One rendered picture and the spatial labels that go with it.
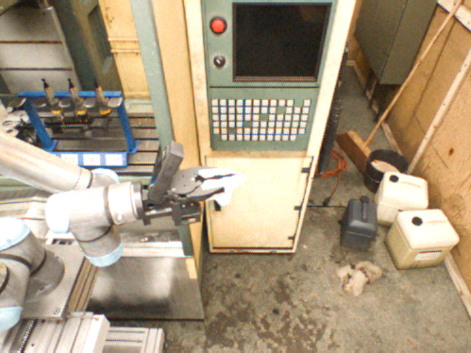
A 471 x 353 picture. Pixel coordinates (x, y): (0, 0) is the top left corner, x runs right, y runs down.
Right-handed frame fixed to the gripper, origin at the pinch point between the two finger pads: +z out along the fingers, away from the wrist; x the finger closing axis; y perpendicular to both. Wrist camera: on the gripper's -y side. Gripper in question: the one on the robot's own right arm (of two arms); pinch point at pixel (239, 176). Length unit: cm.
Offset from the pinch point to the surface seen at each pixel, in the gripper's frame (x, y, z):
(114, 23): -196, 12, -39
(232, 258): -95, 147, 14
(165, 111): -32.6, 0.4, -12.6
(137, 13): -29.7, -24.3, -14.9
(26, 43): -166, 13, -86
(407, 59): -187, 56, 184
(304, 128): -67, 33, 44
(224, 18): -68, -14, 11
